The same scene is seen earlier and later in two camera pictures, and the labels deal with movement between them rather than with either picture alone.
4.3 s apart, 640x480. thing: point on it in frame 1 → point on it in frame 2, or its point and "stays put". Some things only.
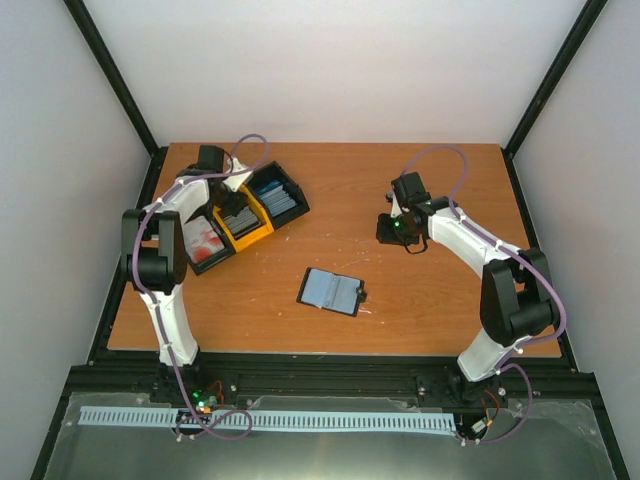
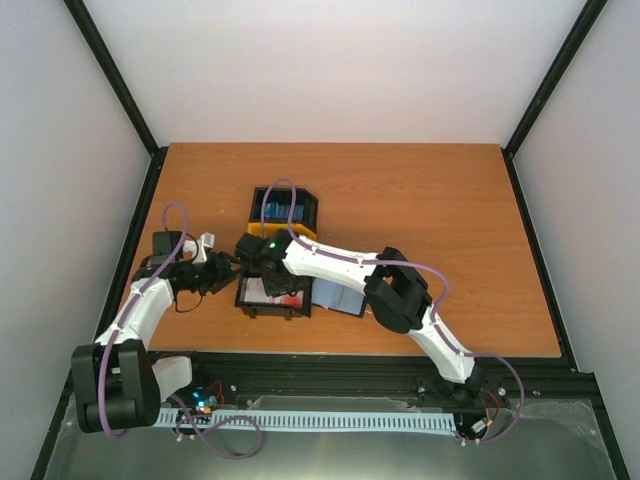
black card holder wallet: x=332 y=291 stays put
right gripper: x=384 y=236 → x=272 y=290
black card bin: x=272 y=172 → x=279 y=206
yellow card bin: x=266 y=229 → x=263 y=229
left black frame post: x=87 y=27 stays put
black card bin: x=207 y=241 → x=252 y=296
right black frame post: x=578 y=34 stays put
